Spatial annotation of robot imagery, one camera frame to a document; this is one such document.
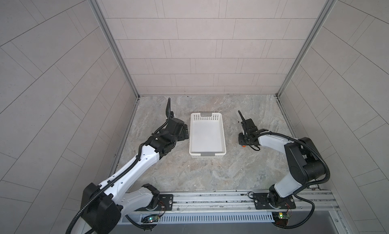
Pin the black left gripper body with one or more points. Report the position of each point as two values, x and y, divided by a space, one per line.
181 136

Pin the green circuit board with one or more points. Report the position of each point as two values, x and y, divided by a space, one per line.
281 218
151 219

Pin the grey metal corner post left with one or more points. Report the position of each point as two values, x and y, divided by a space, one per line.
115 50

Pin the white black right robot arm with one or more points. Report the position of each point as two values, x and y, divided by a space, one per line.
306 166

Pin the grey metal corner post right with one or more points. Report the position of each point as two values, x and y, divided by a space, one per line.
323 15

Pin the grey metal corner post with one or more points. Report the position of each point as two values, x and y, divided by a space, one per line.
115 50
323 15

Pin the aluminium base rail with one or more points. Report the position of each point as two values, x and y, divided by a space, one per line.
190 207

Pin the white perforated plastic bin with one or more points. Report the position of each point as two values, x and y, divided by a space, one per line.
206 135

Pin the left green circuit board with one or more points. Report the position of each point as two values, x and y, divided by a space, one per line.
151 219

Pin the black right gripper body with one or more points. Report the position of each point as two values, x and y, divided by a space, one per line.
243 139

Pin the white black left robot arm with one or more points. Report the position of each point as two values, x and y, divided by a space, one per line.
104 205

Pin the right green circuit board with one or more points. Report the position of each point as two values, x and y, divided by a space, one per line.
281 218

